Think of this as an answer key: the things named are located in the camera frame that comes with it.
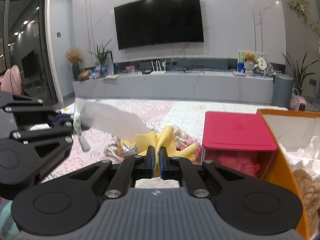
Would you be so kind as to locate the green plant in glass vase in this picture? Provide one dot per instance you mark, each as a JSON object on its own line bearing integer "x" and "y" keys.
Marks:
{"x": 101, "y": 55}

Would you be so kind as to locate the white round fan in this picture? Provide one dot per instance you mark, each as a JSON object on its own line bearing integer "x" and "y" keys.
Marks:
{"x": 262, "y": 63}

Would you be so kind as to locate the dark wall socket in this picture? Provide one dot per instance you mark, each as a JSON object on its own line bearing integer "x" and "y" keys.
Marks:
{"x": 313, "y": 81}

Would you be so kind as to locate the grey trash bin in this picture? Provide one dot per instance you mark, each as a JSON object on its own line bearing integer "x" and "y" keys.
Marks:
{"x": 282, "y": 90}

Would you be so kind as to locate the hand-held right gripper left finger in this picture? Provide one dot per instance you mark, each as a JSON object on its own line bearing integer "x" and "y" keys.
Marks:
{"x": 150, "y": 162}

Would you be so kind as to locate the black television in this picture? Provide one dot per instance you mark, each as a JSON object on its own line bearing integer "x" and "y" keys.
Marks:
{"x": 160, "y": 20}

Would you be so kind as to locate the pink white crochet ball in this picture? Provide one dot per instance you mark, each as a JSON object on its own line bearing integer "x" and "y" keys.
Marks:
{"x": 185, "y": 140}

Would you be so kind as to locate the brown knitted plush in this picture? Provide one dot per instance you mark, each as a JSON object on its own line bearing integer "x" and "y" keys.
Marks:
{"x": 310, "y": 192}

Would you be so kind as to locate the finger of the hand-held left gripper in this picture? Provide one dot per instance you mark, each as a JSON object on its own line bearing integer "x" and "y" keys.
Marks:
{"x": 50, "y": 131}
{"x": 57, "y": 118}

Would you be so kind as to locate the person's teal patterned clothing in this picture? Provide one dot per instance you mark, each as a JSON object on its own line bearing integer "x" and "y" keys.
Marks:
{"x": 5, "y": 220}

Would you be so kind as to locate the yellow cloth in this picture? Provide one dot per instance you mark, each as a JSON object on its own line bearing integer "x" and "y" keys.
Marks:
{"x": 165, "y": 136}

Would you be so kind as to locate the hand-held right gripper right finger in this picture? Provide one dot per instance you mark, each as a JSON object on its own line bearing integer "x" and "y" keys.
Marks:
{"x": 164, "y": 163}

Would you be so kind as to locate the white flat box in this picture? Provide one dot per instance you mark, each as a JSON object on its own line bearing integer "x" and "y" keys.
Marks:
{"x": 237, "y": 73}

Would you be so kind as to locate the marble television console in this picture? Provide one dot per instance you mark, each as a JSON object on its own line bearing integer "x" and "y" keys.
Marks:
{"x": 175, "y": 85}

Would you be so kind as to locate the red plastic storage box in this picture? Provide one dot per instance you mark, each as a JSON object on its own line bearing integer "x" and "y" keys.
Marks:
{"x": 235, "y": 130}

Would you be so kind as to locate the brown bread loaf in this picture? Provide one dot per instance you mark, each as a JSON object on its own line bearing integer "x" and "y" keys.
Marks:
{"x": 83, "y": 75}

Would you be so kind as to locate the green picture card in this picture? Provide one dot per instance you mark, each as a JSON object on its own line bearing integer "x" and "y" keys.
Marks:
{"x": 241, "y": 55}

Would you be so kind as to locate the yellow-green paper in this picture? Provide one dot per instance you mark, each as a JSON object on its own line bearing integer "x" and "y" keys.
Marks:
{"x": 111, "y": 76}

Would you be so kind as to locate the yellow dried flowers in vase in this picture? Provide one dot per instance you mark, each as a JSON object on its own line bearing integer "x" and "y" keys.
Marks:
{"x": 73, "y": 55}

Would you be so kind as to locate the white router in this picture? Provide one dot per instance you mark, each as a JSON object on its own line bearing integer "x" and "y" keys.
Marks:
{"x": 158, "y": 72}

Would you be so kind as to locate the hanging vine plant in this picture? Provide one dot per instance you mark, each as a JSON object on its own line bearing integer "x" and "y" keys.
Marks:
{"x": 298, "y": 7}

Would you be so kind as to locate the long-leaved potted plant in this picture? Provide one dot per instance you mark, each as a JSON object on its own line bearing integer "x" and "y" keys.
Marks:
{"x": 300, "y": 75}

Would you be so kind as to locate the glass sliding door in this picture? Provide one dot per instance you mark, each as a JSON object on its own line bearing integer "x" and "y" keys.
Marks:
{"x": 27, "y": 42}

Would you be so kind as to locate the pink photo card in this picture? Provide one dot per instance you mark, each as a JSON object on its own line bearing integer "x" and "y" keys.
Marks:
{"x": 130, "y": 69}

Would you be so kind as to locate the pink clothing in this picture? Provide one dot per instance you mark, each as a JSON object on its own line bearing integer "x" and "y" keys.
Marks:
{"x": 11, "y": 82}

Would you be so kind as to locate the brown teddy bear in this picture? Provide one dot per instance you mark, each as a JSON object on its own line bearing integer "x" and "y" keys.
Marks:
{"x": 249, "y": 57}

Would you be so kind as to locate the orange cardboard box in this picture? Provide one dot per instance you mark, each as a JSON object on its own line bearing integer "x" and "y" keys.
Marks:
{"x": 280, "y": 170}

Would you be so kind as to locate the cream towel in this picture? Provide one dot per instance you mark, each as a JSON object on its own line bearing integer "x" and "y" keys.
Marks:
{"x": 112, "y": 120}

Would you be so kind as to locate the blue snack packet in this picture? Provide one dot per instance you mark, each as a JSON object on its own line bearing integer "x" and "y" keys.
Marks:
{"x": 95, "y": 73}

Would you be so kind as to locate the pink woven basket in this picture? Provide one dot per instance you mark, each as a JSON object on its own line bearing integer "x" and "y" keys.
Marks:
{"x": 293, "y": 100}

